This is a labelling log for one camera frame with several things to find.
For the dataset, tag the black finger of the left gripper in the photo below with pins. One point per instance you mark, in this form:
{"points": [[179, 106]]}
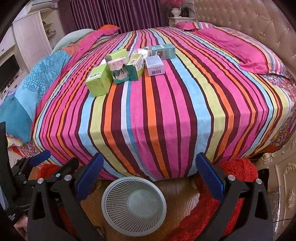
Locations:
{"points": [[39, 158], [65, 172]]}

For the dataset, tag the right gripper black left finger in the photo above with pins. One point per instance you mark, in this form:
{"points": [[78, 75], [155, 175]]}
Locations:
{"points": [[55, 212]]}

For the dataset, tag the lime green box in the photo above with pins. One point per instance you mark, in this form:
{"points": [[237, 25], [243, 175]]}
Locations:
{"points": [[99, 80]]}

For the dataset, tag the white lavender barcode box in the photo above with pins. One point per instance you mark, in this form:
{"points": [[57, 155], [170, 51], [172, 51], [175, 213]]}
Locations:
{"points": [[154, 65]]}

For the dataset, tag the white box Korean red text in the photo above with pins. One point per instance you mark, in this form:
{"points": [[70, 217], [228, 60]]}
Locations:
{"points": [[145, 52]]}

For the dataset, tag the teal rectangular box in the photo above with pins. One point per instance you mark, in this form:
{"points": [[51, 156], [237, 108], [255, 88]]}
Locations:
{"points": [[164, 51]]}

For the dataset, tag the white mesh trash basket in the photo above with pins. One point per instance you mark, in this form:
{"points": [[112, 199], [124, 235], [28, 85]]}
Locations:
{"points": [[134, 206]]}

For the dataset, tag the person's left hand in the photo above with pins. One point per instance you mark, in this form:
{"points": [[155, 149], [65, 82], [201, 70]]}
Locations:
{"points": [[21, 226]]}

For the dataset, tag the blue patterned quilt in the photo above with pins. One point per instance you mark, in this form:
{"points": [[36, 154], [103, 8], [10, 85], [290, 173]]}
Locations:
{"points": [[19, 108]]}

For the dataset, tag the red fluffy rug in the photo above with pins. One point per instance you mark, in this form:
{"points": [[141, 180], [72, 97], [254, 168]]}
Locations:
{"points": [[190, 205]]}

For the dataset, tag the black television screen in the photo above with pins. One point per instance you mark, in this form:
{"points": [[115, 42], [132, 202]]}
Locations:
{"points": [[8, 70]]}

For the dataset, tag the colourful striped bed sheet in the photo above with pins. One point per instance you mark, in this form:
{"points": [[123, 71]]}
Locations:
{"points": [[154, 127]]}

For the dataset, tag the green white patterned box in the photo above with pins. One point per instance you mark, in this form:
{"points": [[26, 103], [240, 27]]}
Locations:
{"points": [[118, 70]]}

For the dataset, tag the green yellow small box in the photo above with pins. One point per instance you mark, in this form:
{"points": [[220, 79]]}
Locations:
{"points": [[135, 67]]}

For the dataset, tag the white wardrobe cabinet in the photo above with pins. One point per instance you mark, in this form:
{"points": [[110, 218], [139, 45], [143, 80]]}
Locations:
{"points": [[36, 35]]}

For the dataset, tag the green box behind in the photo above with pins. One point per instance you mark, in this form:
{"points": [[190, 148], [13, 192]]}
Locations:
{"points": [[117, 54]]}

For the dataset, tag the pale green pillow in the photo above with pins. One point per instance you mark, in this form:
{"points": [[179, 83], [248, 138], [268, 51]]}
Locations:
{"points": [[71, 37]]}

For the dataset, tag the purple curtain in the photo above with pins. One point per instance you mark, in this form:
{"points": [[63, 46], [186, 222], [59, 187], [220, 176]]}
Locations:
{"points": [[127, 15]]}

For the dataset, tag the pink pillow near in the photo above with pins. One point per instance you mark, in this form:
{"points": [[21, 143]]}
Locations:
{"points": [[254, 56]]}

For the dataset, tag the white nightstand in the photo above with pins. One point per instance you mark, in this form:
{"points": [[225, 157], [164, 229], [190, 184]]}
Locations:
{"points": [[173, 20]]}

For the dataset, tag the pink striped pillow far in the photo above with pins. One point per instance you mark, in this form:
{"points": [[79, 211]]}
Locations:
{"points": [[192, 26]]}

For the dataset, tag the white vase with flowers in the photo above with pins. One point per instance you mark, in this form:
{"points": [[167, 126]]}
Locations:
{"points": [[186, 7]]}

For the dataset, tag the beige tufted headboard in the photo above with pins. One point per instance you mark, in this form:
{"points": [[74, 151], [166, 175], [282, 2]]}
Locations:
{"points": [[269, 22]]}

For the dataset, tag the ornate cream bed frame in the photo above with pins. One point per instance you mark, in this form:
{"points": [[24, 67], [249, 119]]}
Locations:
{"points": [[281, 185]]}

